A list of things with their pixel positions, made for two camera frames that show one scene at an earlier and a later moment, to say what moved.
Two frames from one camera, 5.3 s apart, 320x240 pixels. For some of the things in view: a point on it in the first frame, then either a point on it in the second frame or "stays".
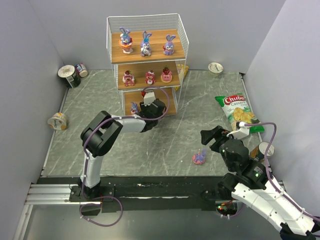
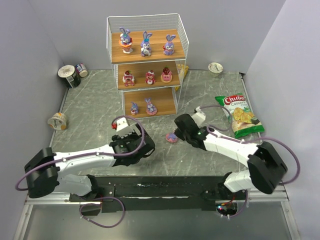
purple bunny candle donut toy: (199, 158) -> (171, 137)
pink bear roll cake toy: (150, 77) stays
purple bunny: (125, 41) stays
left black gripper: (155, 107) -> (144, 144)
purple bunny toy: (145, 48) stays
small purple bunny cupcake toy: (134, 109) stays
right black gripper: (217, 139) -> (182, 131)
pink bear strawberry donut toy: (166, 76) stays
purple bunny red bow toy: (168, 48) stays
